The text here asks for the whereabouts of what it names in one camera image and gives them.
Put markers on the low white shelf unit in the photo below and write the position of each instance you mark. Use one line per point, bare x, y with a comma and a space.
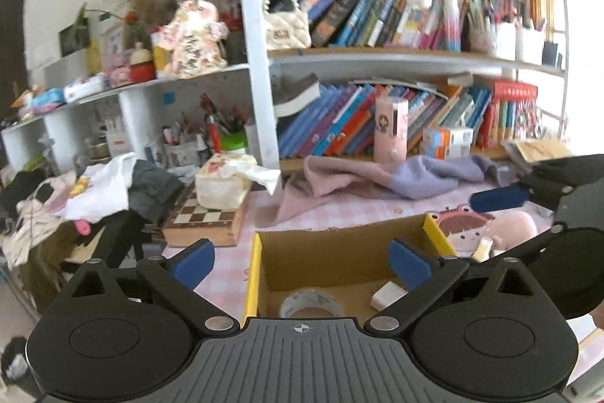
141, 101

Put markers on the white bookshelf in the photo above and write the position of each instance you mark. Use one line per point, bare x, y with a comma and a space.
257, 53

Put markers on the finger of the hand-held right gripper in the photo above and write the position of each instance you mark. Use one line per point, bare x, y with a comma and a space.
533, 240
500, 197

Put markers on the red round figurine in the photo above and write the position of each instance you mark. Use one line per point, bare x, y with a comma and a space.
141, 70

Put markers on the white eraser block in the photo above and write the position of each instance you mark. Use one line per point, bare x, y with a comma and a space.
387, 294

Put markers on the pink purple cloth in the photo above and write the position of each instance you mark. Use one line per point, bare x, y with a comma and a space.
354, 181

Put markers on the colourful pen pack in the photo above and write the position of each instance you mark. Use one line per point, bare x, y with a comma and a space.
528, 119

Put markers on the black waste bin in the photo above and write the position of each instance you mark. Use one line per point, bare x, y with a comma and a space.
14, 365

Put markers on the white quilted handbag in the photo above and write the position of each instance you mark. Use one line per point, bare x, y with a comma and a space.
285, 30

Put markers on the clear tape roll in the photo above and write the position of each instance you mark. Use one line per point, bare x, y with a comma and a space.
292, 301

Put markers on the wooden chess board box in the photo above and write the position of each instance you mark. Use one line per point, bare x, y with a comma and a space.
203, 214

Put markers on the brown paper notebook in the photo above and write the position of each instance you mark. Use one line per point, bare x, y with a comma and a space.
538, 150

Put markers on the pink printed table mat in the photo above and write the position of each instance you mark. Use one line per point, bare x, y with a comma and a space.
306, 219

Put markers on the brown cloth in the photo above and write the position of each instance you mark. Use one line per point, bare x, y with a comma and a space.
42, 261

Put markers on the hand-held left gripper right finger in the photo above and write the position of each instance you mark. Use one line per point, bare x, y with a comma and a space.
408, 263

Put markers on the dark framed picture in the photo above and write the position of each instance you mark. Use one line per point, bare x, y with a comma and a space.
73, 37

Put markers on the floral tissue box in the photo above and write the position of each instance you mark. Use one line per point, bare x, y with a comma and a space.
217, 193

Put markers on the pen holder with brushes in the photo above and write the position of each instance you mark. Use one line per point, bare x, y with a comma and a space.
231, 138

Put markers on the white t-shirt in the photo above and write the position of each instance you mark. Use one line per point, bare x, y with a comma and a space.
104, 190

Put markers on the pink cylindrical device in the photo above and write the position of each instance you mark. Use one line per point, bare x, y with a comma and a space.
390, 134

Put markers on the floral pink figurine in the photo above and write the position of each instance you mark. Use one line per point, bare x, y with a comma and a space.
193, 39

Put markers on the blue tissue packet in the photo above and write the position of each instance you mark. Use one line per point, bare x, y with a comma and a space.
47, 98

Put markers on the orange white carton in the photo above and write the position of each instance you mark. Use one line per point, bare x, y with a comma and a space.
446, 141

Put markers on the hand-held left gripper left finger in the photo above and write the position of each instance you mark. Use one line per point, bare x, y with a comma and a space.
193, 263

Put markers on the row of blue books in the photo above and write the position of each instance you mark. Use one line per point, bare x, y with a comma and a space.
330, 124

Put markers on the row of colourful books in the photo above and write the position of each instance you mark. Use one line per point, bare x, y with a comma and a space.
377, 16

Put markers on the yellow cardboard box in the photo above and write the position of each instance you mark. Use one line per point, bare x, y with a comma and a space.
330, 256

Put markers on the white pencil case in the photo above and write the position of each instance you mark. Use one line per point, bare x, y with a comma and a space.
85, 87

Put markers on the black white thick book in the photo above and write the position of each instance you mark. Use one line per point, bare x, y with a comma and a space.
295, 98

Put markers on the thick red books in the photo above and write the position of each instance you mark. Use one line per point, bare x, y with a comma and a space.
512, 89

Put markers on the white pen cup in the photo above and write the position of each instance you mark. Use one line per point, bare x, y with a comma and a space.
505, 42
531, 46

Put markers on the pink round soft toy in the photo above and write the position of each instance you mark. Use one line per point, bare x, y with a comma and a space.
514, 228

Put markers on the white hanging pompom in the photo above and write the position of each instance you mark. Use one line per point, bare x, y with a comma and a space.
420, 2

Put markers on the dark grey garment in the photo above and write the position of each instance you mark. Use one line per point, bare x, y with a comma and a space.
153, 190

